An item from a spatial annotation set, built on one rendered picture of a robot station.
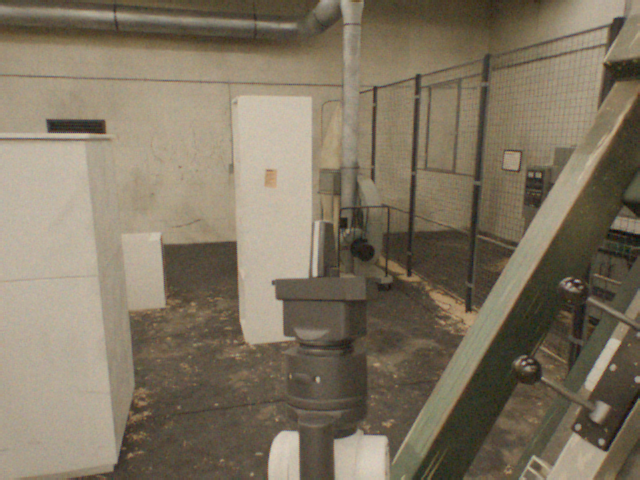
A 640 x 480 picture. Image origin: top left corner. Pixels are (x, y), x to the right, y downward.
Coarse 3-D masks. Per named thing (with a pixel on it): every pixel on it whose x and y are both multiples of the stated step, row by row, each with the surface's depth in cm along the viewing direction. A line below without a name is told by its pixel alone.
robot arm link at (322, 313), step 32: (288, 288) 52; (320, 288) 50; (352, 288) 48; (288, 320) 53; (320, 320) 50; (352, 320) 49; (288, 352) 52; (320, 352) 50; (352, 352) 51; (288, 384) 50; (320, 384) 48; (352, 384) 49
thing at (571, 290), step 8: (568, 280) 64; (576, 280) 64; (560, 288) 64; (568, 288) 63; (576, 288) 63; (584, 288) 63; (560, 296) 65; (568, 296) 63; (576, 296) 63; (584, 296) 63; (568, 304) 65; (576, 304) 64; (592, 304) 64; (600, 304) 64; (608, 312) 64; (616, 312) 64; (624, 320) 64; (632, 320) 64
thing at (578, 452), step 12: (636, 408) 62; (636, 420) 63; (624, 432) 62; (636, 432) 63; (576, 444) 65; (588, 444) 64; (612, 444) 62; (624, 444) 63; (564, 456) 66; (576, 456) 65; (588, 456) 63; (600, 456) 62; (612, 456) 62; (624, 456) 63; (552, 468) 66; (564, 468) 65; (576, 468) 64; (588, 468) 63; (600, 468) 62; (612, 468) 63
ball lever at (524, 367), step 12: (516, 360) 65; (528, 360) 64; (516, 372) 64; (528, 372) 63; (540, 372) 63; (528, 384) 64; (552, 384) 64; (576, 396) 64; (588, 408) 64; (600, 408) 63; (600, 420) 63
